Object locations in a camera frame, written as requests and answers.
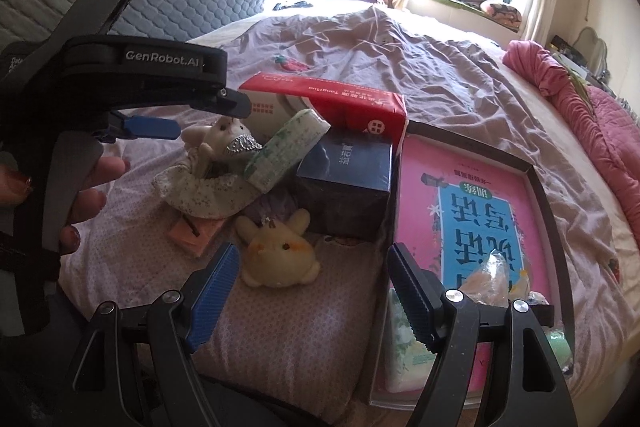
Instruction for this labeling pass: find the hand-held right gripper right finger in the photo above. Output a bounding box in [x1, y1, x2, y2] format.
[386, 242, 576, 427]

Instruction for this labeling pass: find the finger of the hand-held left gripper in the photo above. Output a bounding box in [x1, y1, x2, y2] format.
[187, 87, 252, 118]
[92, 113, 182, 142]

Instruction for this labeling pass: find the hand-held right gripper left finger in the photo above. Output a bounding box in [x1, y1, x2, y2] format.
[62, 242, 241, 427]

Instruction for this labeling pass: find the teddy bear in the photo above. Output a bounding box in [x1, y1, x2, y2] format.
[152, 114, 263, 220]

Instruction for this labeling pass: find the green floral tissue pack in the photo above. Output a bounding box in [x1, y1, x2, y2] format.
[244, 108, 332, 194]
[384, 287, 438, 394]

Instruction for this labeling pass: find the dark tray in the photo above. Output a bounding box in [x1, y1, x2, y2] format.
[367, 119, 576, 408]

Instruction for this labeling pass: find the pink cloth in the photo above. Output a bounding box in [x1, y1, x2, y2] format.
[167, 216, 230, 258]

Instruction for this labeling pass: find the yellow plush chick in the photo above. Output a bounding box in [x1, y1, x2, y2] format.
[235, 208, 322, 290]

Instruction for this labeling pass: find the clear plastic bag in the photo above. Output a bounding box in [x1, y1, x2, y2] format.
[457, 252, 533, 308]

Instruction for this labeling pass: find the purple knitted pouch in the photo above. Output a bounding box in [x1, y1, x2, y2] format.
[247, 193, 303, 233]

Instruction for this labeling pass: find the person's left hand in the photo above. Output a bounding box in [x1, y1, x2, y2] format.
[0, 156, 132, 258]

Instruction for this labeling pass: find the pink book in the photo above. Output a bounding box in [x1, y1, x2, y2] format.
[395, 142, 556, 358]

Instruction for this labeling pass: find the red and white tissue box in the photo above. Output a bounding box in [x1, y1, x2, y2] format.
[239, 73, 408, 158]

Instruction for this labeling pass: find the dark blue box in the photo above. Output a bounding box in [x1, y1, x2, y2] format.
[295, 127, 393, 243]

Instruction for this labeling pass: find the lilac printed duvet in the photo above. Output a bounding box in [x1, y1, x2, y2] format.
[60, 4, 640, 408]

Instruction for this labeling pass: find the pink ruffled blanket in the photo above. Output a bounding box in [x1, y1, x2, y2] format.
[502, 39, 640, 228]

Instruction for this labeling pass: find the patterned cushion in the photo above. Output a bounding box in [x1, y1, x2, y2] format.
[480, 1, 523, 28]

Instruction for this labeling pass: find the table mirror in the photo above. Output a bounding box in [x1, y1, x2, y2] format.
[575, 27, 610, 80]

